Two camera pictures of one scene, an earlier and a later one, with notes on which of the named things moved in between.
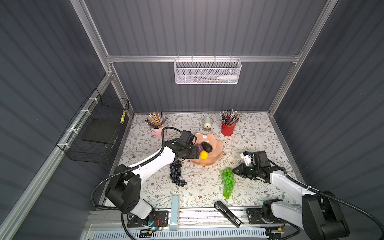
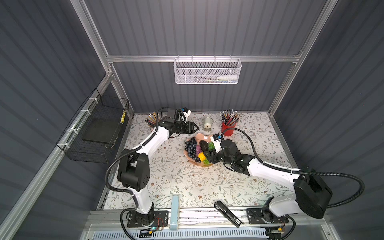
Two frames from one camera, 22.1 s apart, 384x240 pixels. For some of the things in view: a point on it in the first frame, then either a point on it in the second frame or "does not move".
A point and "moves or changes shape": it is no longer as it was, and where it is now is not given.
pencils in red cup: (230, 119) does not move
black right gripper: (241, 172) → (211, 157)
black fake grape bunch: (175, 173) moves or changes shape
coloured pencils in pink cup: (156, 120) does not move
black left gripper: (195, 153) → (191, 130)
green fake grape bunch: (228, 179) → (211, 147)
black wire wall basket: (93, 135) does not move
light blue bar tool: (173, 221) does not move
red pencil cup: (226, 130) does not move
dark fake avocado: (206, 147) does not move
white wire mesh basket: (207, 71) does not move
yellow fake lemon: (203, 154) does not move
